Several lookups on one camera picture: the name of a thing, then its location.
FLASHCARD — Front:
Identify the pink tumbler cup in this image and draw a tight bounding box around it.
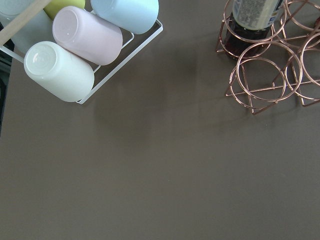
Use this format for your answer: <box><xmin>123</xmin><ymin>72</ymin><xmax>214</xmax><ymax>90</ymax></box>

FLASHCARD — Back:
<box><xmin>52</xmin><ymin>6</ymin><xmax>123</xmax><ymax>66</ymax></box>

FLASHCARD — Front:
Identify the wooden rack handle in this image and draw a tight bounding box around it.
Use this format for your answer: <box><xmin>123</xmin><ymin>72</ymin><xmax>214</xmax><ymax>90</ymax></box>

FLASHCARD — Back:
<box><xmin>0</xmin><ymin>0</ymin><xmax>51</xmax><ymax>46</ymax></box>

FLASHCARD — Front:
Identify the pale grey tumbler cup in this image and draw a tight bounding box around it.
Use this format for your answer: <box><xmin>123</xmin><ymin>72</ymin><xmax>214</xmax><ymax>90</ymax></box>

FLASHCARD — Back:
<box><xmin>0</xmin><ymin>0</ymin><xmax>54</xmax><ymax>54</ymax></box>

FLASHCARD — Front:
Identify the light blue tumbler cup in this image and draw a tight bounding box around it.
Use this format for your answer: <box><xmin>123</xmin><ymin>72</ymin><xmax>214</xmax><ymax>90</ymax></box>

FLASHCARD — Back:
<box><xmin>90</xmin><ymin>0</ymin><xmax>159</xmax><ymax>35</ymax></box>

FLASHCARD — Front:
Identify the white wire cup rack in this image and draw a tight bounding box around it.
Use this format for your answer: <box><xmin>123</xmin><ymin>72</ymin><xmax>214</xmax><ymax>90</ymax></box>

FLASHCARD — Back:
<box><xmin>0</xmin><ymin>9</ymin><xmax>164</xmax><ymax>105</ymax></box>

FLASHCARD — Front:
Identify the white tumbler cup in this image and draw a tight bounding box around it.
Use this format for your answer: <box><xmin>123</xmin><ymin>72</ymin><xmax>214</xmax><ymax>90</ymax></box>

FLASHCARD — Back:
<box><xmin>24</xmin><ymin>41</ymin><xmax>95</xmax><ymax>103</ymax></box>

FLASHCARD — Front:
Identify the copper wire bottle rack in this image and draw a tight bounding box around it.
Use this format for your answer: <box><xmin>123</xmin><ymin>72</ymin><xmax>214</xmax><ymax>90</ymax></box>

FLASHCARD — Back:
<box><xmin>215</xmin><ymin>0</ymin><xmax>320</xmax><ymax>115</ymax></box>

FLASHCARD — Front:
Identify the tea bottle in rack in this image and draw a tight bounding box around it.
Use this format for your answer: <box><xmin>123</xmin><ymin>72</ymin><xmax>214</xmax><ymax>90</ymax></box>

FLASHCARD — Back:
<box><xmin>223</xmin><ymin>0</ymin><xmax>283</xmax><ymax>59</ymax></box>

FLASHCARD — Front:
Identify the yellow-green tumbler cup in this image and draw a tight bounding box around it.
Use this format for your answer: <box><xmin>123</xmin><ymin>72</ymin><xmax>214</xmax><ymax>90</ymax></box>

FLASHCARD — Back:
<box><xmin>43</xmin><ymin>0</ymin><xmax>86</xmax><ymax>20</ymax></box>

